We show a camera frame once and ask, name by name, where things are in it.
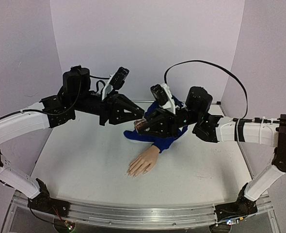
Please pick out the blue red white jacket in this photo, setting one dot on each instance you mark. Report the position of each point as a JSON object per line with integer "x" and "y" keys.
{"x": 161, "y": 143}

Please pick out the pink nail polish bottle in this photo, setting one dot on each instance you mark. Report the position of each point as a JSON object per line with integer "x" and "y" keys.
{"x": 140, "y": 124}

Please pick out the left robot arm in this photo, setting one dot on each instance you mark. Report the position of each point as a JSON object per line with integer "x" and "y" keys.
{"x": 50, "y": 112}

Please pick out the aluminium table front rail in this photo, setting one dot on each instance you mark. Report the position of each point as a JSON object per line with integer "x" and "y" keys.
{"x": 147, "y": 218}

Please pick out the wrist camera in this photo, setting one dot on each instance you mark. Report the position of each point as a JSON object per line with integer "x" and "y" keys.
{"x": 115, "y": 82}
{"x": 163, "y": 97}

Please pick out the mannequin hand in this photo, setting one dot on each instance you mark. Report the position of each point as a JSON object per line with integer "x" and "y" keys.
{"x": 144, "y": 162}

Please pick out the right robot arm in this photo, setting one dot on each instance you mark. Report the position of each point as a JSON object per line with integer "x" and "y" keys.
{"x": 262, "y": 131}

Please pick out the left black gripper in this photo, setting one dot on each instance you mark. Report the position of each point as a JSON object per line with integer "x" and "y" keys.
{"x": 113, "y": 108}

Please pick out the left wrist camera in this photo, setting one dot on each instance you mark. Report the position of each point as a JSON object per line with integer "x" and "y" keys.
{"x": 115, "y": 82}

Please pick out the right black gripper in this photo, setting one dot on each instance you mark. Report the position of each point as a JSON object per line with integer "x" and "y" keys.
{"x": 173, "y": 123}

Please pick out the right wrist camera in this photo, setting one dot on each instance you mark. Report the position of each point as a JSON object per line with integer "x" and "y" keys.
{"x": 163, "y": 97}

